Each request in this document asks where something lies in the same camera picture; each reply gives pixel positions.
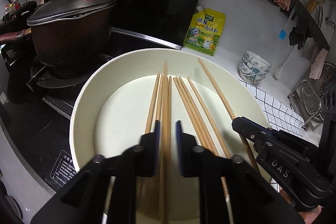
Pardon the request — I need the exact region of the bottom floral ceramic bowl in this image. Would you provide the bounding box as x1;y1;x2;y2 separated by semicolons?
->
239;67;265;84

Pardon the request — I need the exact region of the cream round basin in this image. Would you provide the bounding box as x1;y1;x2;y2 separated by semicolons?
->
68;48;271;224

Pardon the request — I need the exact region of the black gas stove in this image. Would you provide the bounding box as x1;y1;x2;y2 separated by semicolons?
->
1;28;182;194

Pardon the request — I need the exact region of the black wall rail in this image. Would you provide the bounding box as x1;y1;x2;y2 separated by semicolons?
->
271;0;330;51

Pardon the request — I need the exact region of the white dish brush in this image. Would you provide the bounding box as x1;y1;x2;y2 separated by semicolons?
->
273;47;295;80

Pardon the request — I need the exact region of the dark pot with lid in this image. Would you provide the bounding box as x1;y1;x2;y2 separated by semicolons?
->
1;0;117;67

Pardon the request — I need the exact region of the middle floral ceramic bowl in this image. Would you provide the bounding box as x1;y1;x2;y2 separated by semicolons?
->
241;57;269;77

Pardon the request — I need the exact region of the pink hanging cloth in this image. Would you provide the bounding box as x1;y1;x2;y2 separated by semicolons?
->
309;48;328;80

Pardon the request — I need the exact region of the yellow seasoning pouch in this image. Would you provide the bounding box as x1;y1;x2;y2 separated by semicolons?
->
183;6;226;56

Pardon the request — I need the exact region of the perforated steel steamer plate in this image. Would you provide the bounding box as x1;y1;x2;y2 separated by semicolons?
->
299;62;335;123

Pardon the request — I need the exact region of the top floral ceramic bowl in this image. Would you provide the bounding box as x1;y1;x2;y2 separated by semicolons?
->
243;51;272;71

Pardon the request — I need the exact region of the blue wall hook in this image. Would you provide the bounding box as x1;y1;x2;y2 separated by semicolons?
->
278;30;286;40

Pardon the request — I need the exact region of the floral ceramic bowl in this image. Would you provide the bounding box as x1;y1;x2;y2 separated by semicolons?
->
239;67;265;84
243;51;272;71
241;57;269;77

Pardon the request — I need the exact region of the wooden chopstick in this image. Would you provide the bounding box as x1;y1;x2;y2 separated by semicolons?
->
186;77;232;198
178;77;219;156
166;76;171;214
198;57;260;173
174;77;218;155
173;77;210;148
137;73;161;206

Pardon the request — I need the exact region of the steel dish rack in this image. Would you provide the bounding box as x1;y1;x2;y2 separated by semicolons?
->
288;78;324;131

